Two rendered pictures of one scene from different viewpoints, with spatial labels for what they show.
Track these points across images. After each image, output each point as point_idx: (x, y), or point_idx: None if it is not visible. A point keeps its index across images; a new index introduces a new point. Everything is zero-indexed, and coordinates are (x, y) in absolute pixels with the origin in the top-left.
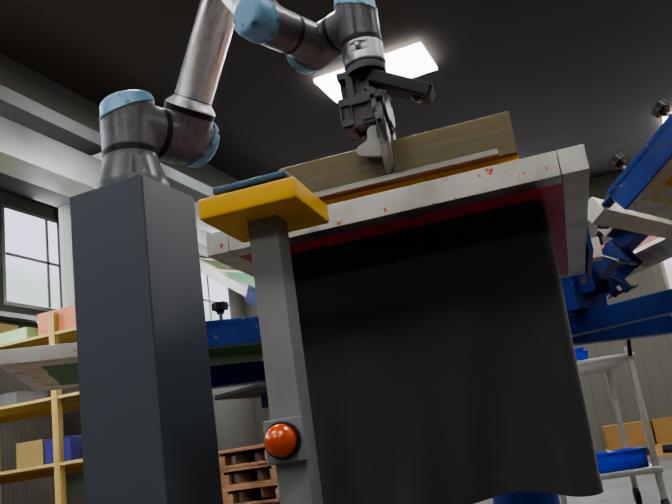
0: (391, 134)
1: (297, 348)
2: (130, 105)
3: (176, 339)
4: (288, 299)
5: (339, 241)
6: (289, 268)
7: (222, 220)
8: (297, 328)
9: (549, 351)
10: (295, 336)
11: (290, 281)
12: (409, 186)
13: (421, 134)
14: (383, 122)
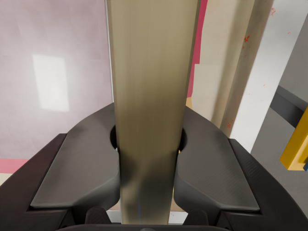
0: (84, 203)
1: (277, 87)
2: None
3: (113, 222)
4: (297, 97)
5: None
6: (303, 106)
7: None
8: (280, 91)
9: None
10: (281, 90)
11: (298, 102)
12: (298, 34)
13: (198, 17)
14: (280, 187)
